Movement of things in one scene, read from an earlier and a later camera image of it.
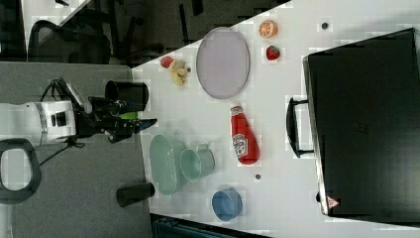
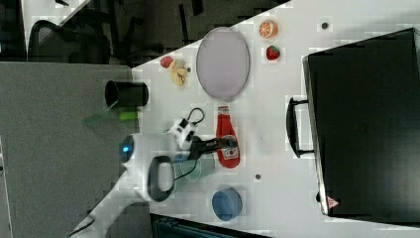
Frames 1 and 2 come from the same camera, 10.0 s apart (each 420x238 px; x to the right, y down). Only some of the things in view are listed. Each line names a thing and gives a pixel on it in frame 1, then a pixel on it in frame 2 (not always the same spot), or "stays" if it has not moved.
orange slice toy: [268, 29] stays
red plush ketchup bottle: [245, 143] to [228, 158]
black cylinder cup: [135, 93] stays
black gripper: [101, 117] to [199, 146]
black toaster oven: [364, 102] stays
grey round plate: [223, 61] stays
